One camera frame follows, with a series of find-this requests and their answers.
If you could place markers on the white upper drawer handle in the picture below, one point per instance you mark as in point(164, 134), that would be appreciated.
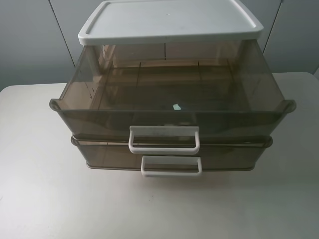
point(159, 140)

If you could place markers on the smoky transparent drawer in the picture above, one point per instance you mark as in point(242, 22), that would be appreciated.
point(216, 154)
point(225, 88)

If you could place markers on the white lower drawer handle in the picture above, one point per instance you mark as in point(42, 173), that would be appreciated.
point(171, 166)

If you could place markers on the white drawer handle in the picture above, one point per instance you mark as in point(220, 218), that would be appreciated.
point(171, 166)
point(159, 140)

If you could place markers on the white drawer cabinet frame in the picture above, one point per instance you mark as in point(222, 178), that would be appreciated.
point(130, 33)

